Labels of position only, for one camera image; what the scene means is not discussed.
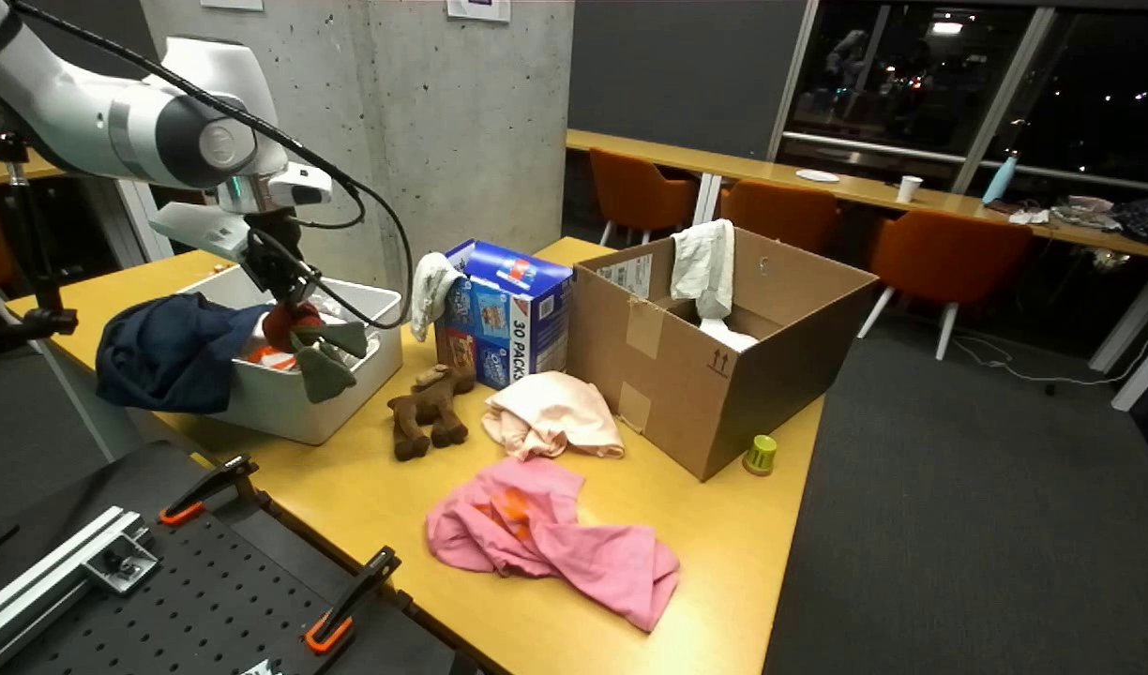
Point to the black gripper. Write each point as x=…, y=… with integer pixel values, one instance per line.
x=276, y=250

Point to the dark green cloth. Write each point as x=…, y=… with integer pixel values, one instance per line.
x=330, y=360

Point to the brown moose plush toy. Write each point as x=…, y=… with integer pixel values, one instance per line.
x=426, y=407

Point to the peach shirt orange print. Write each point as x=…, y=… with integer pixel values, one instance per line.
x=549, y=415

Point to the pink shirt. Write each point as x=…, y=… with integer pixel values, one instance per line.
x=539, y=537

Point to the orange cloth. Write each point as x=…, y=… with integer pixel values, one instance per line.
x=262, y=357

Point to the white plastic bin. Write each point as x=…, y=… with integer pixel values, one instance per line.
x=312, y=415

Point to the navy blue cloth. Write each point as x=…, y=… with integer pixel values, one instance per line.
x=166, y=357

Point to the black orange clamp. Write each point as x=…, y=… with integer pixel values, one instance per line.
x=348, y=605
x=202, y=491

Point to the blue snack variety box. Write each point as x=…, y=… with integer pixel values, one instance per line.
x=504, y=323

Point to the black tripod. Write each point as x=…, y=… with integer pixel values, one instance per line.
x=31, y=250

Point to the black perforated board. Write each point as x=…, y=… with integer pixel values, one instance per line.
x=211, y=600

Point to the wooden side desk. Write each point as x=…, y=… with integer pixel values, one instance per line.
x=3, y=168

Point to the brown cardboard box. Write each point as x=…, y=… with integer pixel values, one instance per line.
x=674, y=376

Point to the white hanging cloth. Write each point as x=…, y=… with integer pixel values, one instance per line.
x=707, y=267

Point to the white crumpled paper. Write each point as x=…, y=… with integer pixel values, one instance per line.
x=726, y=333

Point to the small green cup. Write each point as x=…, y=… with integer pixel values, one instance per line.
x=760, y=453

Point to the white paper sheet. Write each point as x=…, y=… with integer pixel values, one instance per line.
x=819, y=173

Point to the long wooden counter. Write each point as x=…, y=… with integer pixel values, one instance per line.
x=847, y=187

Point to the white paper cup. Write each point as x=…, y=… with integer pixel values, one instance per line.
x=909, y=187

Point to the light blue water bottle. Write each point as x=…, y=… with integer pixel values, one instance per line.
x=999, y=178

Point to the dark bags pile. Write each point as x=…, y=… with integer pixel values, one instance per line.
x=1113, y=216

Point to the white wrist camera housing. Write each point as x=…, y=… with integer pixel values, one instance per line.
x=201, y=228

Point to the white wall frame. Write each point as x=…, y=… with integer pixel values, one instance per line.
x=476, y=7

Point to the aluminium rail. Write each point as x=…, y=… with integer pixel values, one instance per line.
x=50, y=575

